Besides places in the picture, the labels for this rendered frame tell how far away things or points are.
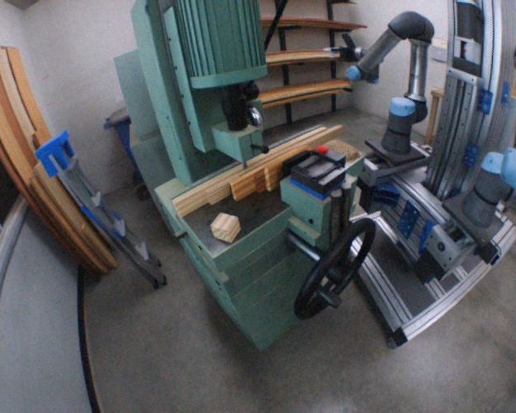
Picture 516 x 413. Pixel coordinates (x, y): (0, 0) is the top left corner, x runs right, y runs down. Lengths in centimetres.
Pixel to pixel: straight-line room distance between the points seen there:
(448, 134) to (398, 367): 116
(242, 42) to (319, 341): 131
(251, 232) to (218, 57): 38
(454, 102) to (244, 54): 78
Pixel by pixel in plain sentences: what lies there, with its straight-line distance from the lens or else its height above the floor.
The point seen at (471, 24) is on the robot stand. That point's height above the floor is 144.
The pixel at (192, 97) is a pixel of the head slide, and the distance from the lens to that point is 61.
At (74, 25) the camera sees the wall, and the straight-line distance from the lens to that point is 296.
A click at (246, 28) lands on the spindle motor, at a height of 131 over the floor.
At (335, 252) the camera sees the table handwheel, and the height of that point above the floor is 94.
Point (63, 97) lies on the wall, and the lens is 291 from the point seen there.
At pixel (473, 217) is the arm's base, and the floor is 84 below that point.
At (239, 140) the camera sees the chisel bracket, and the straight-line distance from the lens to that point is 53.
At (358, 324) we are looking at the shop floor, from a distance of 139.
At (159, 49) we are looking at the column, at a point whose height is 132.
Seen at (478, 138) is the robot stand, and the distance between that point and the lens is 102.
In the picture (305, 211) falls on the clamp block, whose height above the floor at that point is 91.
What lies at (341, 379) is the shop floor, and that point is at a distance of 131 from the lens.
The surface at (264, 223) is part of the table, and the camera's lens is 53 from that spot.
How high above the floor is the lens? 127
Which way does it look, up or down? 40 degrees down
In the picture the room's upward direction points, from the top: 9 degrees counter-clockwise
